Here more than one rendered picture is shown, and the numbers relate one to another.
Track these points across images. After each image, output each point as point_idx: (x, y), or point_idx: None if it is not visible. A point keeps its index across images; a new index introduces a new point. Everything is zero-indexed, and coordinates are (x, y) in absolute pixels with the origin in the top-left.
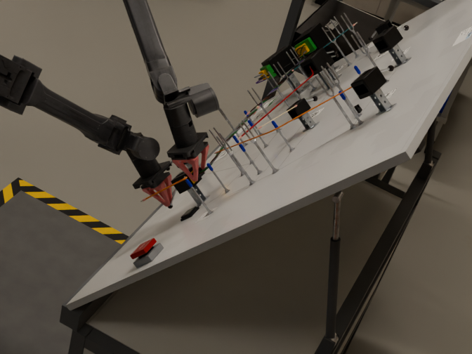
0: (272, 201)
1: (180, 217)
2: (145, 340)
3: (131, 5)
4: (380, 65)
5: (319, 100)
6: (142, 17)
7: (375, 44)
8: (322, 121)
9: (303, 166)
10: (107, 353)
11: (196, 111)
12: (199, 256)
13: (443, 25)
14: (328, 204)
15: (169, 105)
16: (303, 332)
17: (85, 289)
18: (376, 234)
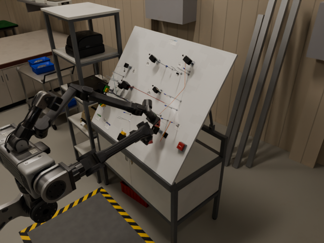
0: (207, 98)
1: (165, 137)
2: (182, 173)
3: (106, 99)
4: (145, 70)
5: (137, 92)
6: (112, 99)
7: (152, 61)
8: (162, 87)
9: (194, 89)
10: (184, 184)
11: (151, 107)
12: None
13: (149, 49)
14: None
15: (147, 111)
16: None
17: (168, 177)
18: None
